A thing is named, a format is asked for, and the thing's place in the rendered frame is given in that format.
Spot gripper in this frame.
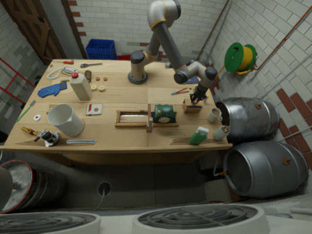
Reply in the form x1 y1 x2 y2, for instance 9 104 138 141
189 85 209 105

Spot wooden rest box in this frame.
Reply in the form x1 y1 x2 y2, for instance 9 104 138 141
182 99 203 114

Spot green soak clock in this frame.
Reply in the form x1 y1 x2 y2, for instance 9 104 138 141
152 103 177 124

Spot wooden clock shelf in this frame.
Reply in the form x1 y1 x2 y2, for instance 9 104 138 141
114 109 179 133

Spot grey metal bar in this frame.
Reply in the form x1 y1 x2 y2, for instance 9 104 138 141
66 138 97 145

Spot cream mug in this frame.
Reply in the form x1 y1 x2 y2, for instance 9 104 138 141
206 107 223 123

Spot green bottle white cap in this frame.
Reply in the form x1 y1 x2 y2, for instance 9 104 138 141
188 126 210 147

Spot grey and red card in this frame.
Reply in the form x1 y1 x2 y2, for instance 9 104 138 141
85 103 104 117

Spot blue plastic crate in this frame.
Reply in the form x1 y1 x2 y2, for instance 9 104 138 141
84 38 118 60

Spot grey spanner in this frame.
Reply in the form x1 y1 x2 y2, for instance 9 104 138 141
80 62 103 69

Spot white canister red cap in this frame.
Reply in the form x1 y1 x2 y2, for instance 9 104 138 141
69 72 93 101

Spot grey round grate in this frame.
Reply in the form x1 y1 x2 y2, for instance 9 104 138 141
132 202 270 234
0 211 102 234

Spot round floor drain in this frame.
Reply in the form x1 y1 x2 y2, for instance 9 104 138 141
97 181 113 197

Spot white measuring jug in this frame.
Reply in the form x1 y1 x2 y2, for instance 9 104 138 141
46 103 86 138

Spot blue rubber glove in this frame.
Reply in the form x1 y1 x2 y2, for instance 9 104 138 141
37 82 68 99

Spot brass tap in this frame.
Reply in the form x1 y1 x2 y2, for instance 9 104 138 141
21 126 38 136

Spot red metal railing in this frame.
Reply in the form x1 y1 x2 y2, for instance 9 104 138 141
0 57 36 104

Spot brown wooden door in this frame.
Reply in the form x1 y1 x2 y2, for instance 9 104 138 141
0 0 68 66

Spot steel keg red rim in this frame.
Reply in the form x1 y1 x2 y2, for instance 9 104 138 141
0 159 67 215

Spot red handled pliers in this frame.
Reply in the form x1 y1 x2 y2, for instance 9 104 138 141
171 87 191 96

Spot green hose reel yellow hose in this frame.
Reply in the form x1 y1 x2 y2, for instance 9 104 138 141
223 42 259 76

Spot brown wall pipe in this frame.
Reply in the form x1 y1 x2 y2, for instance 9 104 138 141
196 0 231 61

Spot orange wall pipe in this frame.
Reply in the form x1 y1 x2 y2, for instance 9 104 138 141
253 5 312 70

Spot white floor hose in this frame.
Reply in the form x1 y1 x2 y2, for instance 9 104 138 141
96 191 108 209

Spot green handled brush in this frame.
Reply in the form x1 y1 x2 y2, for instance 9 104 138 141
16 100 37 123

